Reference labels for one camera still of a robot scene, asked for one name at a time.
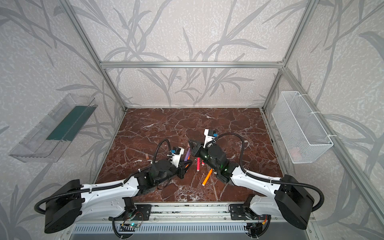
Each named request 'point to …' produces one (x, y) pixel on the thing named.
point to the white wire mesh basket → (302, 134)
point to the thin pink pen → (202, 163)
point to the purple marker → (187, 154)
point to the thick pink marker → (198, 164)
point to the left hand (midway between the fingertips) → (193, 158)
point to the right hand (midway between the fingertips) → (189, 136)
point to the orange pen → (207, 177)
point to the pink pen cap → (147, 156)
